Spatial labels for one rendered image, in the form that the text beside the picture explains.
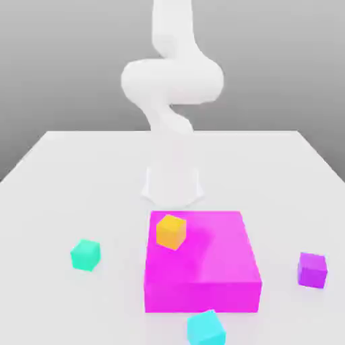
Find small orange cube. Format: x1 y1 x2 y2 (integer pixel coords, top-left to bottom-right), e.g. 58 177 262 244
156 214 187 251

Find small green cube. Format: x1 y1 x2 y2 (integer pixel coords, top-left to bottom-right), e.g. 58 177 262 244
69 238 101 272

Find small cyan cube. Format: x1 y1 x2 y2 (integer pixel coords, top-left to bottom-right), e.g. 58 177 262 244
187 309 226 345

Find small purple cube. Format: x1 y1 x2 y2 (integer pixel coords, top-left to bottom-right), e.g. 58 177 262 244
296 251 329 290

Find large magenta box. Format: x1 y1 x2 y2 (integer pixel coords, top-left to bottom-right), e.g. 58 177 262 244
144 210 263 314

